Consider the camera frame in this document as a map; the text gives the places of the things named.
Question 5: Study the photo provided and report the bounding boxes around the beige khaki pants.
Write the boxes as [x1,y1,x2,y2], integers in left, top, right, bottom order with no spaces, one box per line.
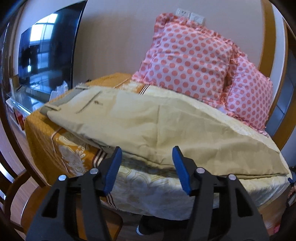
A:
[41,86,288,178]

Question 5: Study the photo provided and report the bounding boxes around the white TV cabinet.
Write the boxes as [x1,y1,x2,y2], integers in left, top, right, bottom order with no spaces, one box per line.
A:
[6,86,49,132]

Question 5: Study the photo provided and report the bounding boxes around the yellow orange patterned bedspread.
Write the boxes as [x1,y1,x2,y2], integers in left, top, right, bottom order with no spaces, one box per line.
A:
[25,73,291,228]

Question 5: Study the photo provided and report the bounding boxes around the black flat-screen television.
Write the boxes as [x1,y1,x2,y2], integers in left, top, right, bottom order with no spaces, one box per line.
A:
[18,1,87,94]

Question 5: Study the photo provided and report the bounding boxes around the dark wooden chair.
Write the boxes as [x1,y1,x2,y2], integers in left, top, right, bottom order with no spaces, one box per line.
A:
[1,102,50,234]

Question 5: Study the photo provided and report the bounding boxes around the small pink polka-dot pillow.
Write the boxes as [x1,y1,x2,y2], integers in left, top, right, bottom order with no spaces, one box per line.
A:
[221,54,273,135]

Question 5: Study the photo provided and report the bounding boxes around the wooden door frame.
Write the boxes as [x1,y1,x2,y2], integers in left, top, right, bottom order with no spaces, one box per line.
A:
[259,1,295,151]

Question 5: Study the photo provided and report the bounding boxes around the white wall socket plate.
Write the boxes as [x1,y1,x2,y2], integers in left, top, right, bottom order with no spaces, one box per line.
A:
[176,8,205,25]

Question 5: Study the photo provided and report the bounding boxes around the large pink polka-dot pillow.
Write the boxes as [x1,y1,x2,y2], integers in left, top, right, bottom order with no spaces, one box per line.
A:
[132,13,234,108]

